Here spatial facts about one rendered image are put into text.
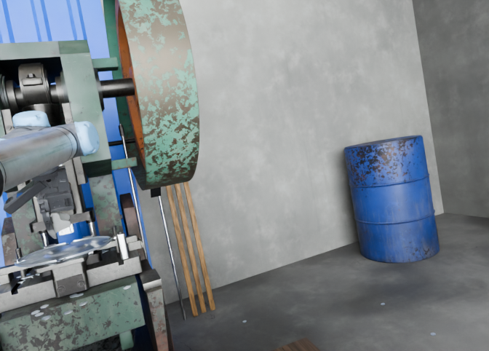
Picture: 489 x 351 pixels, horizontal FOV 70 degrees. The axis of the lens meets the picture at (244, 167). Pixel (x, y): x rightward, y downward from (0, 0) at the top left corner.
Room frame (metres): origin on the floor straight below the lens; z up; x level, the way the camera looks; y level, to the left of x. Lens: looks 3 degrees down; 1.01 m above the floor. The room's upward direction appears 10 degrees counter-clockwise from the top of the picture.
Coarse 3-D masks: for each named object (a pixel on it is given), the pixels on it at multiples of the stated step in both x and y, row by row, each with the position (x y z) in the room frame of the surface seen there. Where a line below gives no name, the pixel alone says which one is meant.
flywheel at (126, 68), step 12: (120, 12) 1.42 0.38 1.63; (120, 24) 1.49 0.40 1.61; (120, 36) 1.55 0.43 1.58; (120, 48) 1.59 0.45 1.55; (120, 60) 1.66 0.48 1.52; (132, 72) 1.34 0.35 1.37; (132, 96) 1.47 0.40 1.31; (132, 108) 1.68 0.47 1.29; (132, 120) 1.66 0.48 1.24; (144, 156) 1.51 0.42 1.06
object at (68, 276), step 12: (48, 264) 1.01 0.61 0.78; (60, 264) 1.00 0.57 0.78; (72, 264) 1.12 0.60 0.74; (84, 264) 1.14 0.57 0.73; (60, 276) 1.10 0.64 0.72; (72, 276) 1.12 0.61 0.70; (84, 276) 1.13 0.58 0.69; (60, 288) 1.09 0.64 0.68; (72, 288) 1.11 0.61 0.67; (84, 288) 1.12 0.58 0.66
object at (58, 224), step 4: (52, 216) 0.95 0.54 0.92; (56, 216) 0.96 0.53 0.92; (56, 220) 0.96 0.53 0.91; (60, 220) 0.97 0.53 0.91; (64, 220) 0.97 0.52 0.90; (52, 224) 0.96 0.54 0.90; (56, 224) 0.96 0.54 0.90; (60, 224) 0.97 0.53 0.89; (64, 224) 0.98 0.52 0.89; (68, 224) 0.98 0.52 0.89; (56, 228) 0.97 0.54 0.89; (60, 228) 0.97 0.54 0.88; (64, 228) 0.98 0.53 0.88; (48, 232) 0.96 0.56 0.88; (52, 232) 0.96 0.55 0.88; (56, 232) 0.97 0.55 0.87; (52, 236) 0.97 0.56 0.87; (56, 236) 0.99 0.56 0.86
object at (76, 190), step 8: (72, 160) 1.23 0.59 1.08; (72, 168) 1.22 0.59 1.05; (72, 176) 1.22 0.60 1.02; (72, 184) 1.22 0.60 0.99; (80, 184) 1.31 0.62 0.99; (72, 192) 1.22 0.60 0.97; (80, 192) 1.23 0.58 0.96; (32, 200) 1.17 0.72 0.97; (80, 200) 1.23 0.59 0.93; (80, 208) 1.22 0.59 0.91; (40, 216) 1.18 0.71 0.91
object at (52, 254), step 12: (84, 240) 1.28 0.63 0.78; (96, 240) 1.24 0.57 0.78; (108, 240) 1.20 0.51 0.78; (36, 252) 1.22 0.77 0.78; (48, 252) 1.15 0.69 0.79; (60, 252) 1.12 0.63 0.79; (72, 252) 1.11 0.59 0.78; (84, 252) 1.06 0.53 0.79; (24, 264) 1.06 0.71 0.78; (36, 264) 1.02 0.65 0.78
